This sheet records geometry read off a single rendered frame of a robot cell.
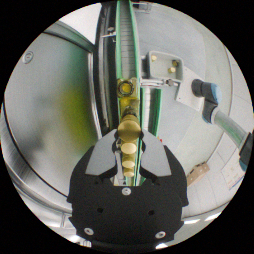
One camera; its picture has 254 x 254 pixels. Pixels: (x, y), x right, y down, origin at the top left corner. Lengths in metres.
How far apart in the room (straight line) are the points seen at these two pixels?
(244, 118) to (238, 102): 0.57
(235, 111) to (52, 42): 3.84
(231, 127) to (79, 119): 0.59
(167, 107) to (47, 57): 0.64
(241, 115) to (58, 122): 3.78
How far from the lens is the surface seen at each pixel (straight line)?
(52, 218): 0.21
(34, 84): 0.15
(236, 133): 0.46
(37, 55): 0.17
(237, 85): 3.86
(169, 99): 0.61
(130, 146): 0.17
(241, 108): 3.68
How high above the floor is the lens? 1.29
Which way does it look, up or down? 61 degrees down
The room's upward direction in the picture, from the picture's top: 175 degrees counter-clockwise
